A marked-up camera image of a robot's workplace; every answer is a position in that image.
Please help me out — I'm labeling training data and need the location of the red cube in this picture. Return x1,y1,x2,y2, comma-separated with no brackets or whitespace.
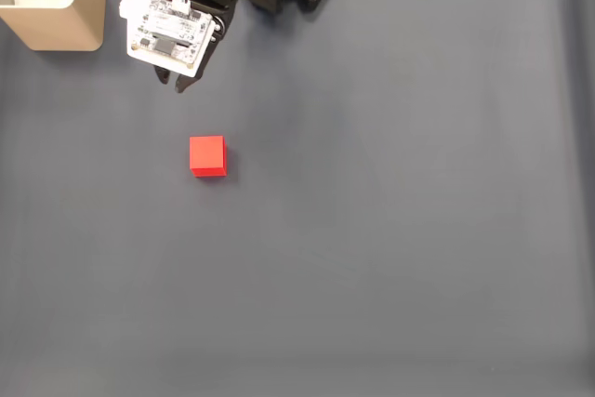
189,135,229,179

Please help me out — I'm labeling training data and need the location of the beige box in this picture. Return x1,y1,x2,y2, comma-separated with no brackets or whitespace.
0,0,107,52

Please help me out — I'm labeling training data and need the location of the dark blue-grey table mat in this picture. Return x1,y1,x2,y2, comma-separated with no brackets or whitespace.
0,0,595,397

